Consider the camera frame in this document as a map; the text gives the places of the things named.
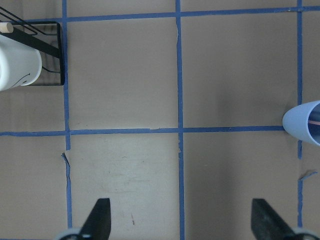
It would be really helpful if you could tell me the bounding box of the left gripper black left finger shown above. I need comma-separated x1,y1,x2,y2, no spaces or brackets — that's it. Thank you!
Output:
79,198,111,240

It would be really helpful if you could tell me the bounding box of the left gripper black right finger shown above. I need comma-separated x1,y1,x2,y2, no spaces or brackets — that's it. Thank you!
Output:
251,198,295,240

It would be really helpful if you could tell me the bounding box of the light blue plastic cup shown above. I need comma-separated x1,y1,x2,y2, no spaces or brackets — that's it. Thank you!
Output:
282,100,320,146

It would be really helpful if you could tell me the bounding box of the white mug with face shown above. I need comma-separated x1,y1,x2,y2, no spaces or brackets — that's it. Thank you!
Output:
0,35,42,91

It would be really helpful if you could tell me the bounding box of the black wire mug rack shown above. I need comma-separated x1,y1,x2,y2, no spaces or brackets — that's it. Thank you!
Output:
0,7,66,87

